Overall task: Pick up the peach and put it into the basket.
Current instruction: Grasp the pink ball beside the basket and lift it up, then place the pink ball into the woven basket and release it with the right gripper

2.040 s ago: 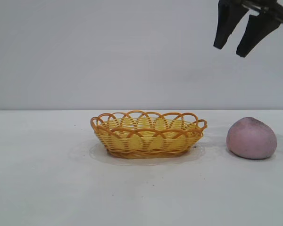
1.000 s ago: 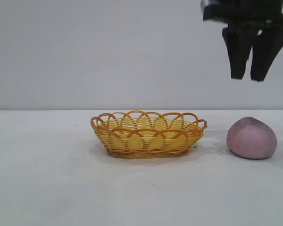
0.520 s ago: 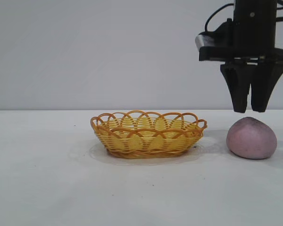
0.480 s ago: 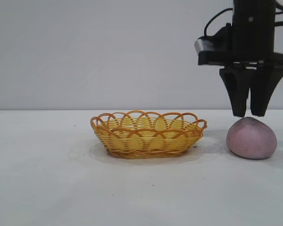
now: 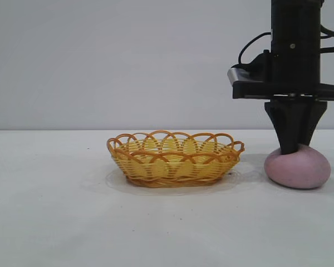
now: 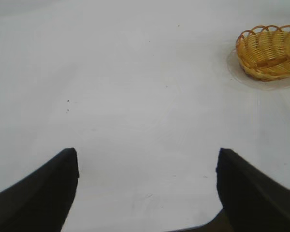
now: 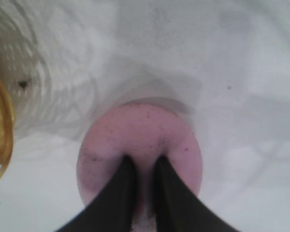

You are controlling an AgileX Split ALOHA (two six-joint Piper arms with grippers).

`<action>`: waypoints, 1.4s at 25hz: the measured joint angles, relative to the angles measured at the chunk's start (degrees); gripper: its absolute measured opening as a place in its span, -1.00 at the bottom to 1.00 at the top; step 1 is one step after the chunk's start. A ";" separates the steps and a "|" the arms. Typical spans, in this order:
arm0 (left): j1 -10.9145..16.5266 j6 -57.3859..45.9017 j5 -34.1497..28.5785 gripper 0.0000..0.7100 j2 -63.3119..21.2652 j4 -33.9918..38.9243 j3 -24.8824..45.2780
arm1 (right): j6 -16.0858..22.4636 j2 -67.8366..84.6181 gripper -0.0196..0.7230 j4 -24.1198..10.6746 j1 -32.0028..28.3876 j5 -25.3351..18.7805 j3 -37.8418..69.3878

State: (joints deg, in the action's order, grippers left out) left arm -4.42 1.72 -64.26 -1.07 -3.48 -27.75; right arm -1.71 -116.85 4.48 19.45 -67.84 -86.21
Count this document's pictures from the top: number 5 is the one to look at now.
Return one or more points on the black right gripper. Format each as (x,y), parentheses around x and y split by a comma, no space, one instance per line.
(295,69)

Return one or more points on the pink peach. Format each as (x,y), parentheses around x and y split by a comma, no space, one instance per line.
(297,172)

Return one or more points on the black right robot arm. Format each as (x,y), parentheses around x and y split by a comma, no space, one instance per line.
(295,19)

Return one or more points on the yellow woven wicker basket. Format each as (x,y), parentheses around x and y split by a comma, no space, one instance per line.
(167,169)

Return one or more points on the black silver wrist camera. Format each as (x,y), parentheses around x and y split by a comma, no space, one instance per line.
(250,71)

